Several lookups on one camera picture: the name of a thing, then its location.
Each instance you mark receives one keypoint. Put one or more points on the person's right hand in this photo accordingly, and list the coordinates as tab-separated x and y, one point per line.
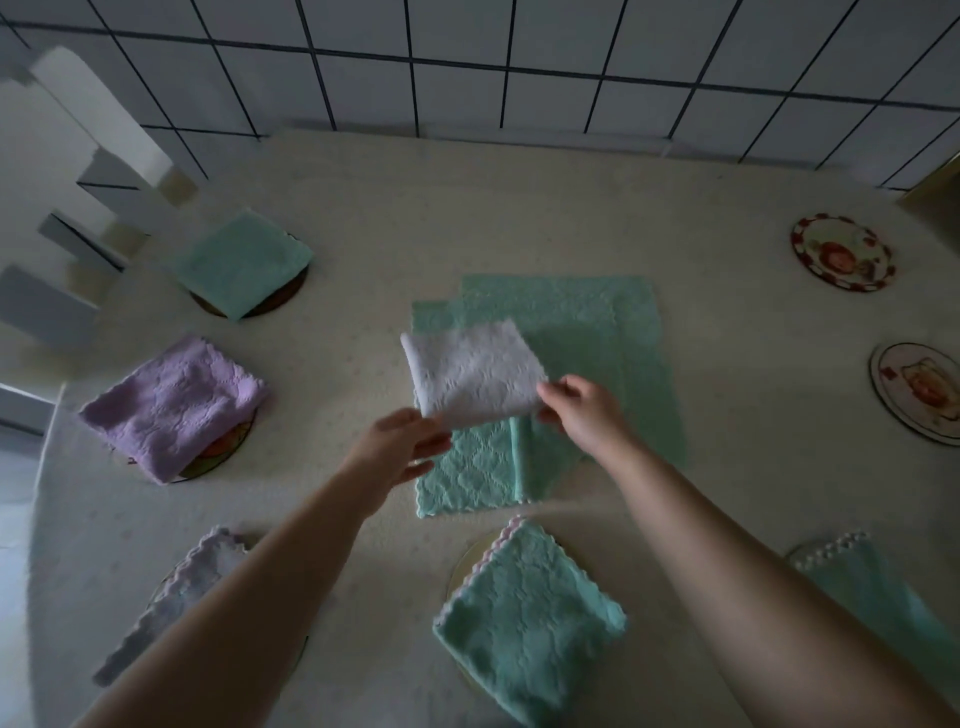
592	420

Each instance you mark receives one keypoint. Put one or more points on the person's left hand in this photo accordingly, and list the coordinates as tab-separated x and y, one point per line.
390	450

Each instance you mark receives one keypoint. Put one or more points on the green cloth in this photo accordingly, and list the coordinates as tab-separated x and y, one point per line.
885	600
637	337
240	262
532	622
465	472

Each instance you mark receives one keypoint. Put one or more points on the brown cartoon coaster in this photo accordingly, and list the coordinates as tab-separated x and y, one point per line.
289	296

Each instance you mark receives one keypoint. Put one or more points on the grey cloth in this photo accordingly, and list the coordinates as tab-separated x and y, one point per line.
187	585

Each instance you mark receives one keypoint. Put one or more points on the red rimmed small coaster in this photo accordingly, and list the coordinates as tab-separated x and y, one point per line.
842	253

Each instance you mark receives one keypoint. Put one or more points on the white cartoon coaster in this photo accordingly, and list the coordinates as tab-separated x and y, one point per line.
919	394

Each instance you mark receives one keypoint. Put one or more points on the person's right forearm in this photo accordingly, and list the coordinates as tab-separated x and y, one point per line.
772	600

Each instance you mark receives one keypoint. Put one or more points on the person's left forearm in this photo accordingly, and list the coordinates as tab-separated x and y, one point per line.
247	607

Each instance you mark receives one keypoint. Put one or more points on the cream speckled tablecloth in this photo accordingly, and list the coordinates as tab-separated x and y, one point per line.
750	375

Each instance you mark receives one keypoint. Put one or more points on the white cabinet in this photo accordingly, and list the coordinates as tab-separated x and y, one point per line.
22	409

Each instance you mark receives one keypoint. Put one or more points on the white slatted chair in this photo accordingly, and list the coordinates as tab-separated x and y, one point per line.
45	172

